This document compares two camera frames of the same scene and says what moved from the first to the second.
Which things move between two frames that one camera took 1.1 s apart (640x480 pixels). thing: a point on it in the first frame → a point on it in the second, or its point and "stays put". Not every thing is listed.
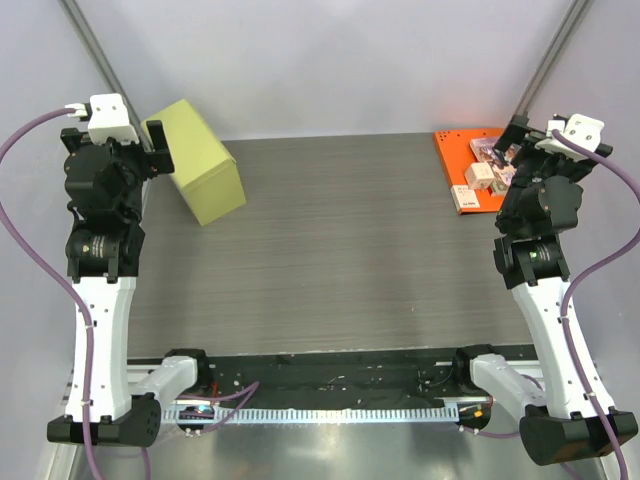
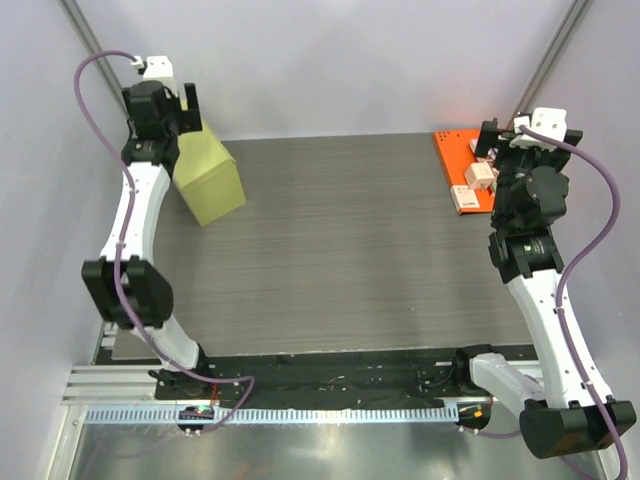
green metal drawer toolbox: x=204 y=166 stays put
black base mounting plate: x=334 y=380 stays put
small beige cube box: x=479 y=175 stays put
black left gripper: x=154 y=162 → x=187 y=120
